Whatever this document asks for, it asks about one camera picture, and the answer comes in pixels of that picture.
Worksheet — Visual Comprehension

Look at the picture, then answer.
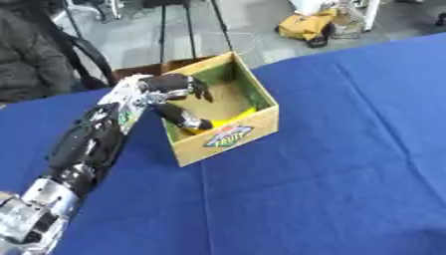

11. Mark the yellow bag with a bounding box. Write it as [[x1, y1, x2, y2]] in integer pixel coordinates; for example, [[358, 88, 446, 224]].
[[273, 8, 340, 49]]

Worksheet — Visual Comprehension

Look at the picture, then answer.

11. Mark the tan cardboard box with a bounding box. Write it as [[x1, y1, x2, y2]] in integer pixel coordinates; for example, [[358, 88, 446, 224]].
[[160, 51, 281, 168]]

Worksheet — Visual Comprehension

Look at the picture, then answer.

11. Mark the person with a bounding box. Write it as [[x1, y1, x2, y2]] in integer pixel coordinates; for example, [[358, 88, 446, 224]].
[[0, 0, 81, 104]]

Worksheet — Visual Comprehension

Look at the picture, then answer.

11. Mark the yellow toy banana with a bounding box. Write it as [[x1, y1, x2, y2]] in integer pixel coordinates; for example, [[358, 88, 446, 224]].
[[186, 107, 260, 135]]

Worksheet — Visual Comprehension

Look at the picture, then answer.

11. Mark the black tripod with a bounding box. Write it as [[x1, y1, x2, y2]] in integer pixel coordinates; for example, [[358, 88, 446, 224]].
[[154, 0, 237, 66]]

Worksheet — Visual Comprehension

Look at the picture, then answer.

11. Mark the brown cardboard flap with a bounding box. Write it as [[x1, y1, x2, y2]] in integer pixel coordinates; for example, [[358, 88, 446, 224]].
[[111, 55, 218, 83]]

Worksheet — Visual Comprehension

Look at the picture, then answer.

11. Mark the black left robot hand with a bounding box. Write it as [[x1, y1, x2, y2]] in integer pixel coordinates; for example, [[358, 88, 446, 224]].
[[137, 73, 216, 131]]

